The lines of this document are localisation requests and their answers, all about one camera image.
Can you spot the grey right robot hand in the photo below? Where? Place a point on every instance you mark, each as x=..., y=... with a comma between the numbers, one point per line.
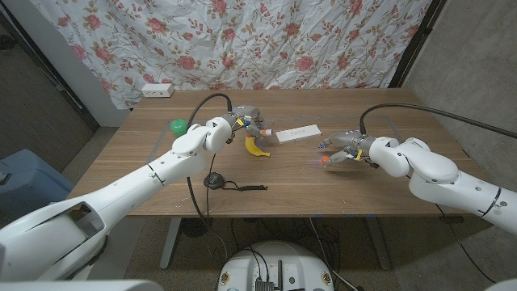
x=351, y=139

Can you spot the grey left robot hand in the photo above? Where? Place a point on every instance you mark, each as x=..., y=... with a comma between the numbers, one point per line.
x=246, y=112

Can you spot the glue stick with blue label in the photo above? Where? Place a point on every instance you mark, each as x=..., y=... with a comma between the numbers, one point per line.
x=266, y=132

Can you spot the orange glue stick cap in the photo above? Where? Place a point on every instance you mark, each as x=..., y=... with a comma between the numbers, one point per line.
x=324, y=160

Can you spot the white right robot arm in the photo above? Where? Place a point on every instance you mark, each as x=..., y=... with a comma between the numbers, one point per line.
x=444, y=178

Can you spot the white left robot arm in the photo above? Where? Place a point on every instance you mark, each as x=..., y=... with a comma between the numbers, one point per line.
x=133, y=190

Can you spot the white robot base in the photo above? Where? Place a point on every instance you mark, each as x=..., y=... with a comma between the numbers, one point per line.
x=274, y=262

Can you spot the yellow toy banana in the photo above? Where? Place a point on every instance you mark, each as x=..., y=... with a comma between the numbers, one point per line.
x=254, y=149

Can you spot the green toy apple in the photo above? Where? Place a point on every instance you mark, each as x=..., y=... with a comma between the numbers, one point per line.
x=178, y=127

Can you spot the white stylus pen box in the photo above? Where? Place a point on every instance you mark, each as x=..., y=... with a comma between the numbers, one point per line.
x=299, y=133

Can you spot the floral curtain backdrop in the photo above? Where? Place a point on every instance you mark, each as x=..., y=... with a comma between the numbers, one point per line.
x=242, y=44

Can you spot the white power strip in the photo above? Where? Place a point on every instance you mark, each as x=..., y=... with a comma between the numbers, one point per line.
x=156, y=90

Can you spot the grey table leg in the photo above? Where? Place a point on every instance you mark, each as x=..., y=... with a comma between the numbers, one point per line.
x=169, y=242
x=379, y=242

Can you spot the black backdrop pole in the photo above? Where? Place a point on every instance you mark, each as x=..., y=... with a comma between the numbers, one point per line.
x=416, y=40

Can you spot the black round floor object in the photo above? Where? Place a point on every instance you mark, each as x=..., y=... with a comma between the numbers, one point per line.
x=196, y=227

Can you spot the blue plastic bin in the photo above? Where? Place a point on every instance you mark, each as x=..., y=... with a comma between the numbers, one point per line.
x=28, y=182

